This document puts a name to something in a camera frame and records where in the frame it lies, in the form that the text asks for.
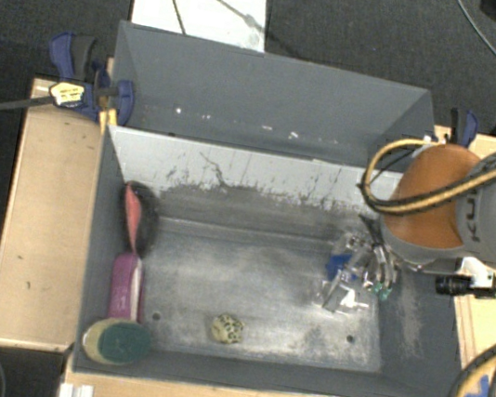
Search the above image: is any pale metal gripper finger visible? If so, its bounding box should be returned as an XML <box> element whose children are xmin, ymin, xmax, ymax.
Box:
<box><xmin>342</xmin><ymin>285</ymin><xmax>374</xmax><ymax>316</ymax></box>
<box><xmin>320</xmin><ymin>276</ymin><xmax>351</xmax><ymax>315</ymax></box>

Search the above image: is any grey metal bin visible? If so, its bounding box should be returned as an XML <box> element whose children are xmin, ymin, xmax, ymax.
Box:
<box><xmin>60</xmin><ymin>20</ymin><xmax>496</xmax><ymax>397</ymax></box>

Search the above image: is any cream spotted ball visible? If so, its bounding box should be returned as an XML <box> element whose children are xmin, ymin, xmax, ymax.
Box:
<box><xmin>207</xmin><ymin>310</ymin><xmax>248</xmax><ymax>348</ymax></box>

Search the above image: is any purple packet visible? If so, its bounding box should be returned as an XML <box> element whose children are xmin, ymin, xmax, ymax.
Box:
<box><xmin>104</xmin><ymin>249</ymin><xmax>155</xmax><ymax>325</ymax></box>

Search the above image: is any pink and black brush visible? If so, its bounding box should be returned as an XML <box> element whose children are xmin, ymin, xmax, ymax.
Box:
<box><xmin>112</xmin><ymin>178</ymin><xmax>167</xmax><ymax>260</ymax></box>

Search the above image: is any green and yellow round sponge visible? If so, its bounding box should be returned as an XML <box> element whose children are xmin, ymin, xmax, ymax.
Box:
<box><xmin>78</xmin><ymin>312</ymin><xmax>156</xmax><ymax>373</ymax></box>

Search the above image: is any pale wood flat board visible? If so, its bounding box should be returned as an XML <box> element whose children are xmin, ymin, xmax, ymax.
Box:
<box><xmin>0</xmin><ymin>74</ymin><xmax>119</xmax><ymax>361</ymax></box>

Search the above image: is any black cylinder on white bracket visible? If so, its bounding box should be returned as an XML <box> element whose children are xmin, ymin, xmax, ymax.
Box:
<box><xmin>432</xmin><ymin>251</ymin><xmax>496</xmax><ymax>305</ymax></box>

